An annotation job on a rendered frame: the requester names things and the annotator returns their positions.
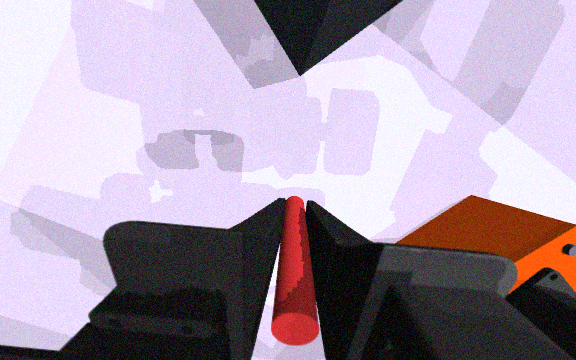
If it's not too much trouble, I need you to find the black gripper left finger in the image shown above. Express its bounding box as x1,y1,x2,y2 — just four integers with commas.
103,197,286,360

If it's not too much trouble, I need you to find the red peg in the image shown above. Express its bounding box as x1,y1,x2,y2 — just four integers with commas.
271,196,319,346

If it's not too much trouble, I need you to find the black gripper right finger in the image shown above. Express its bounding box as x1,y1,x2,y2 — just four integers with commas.
305,200,519,360

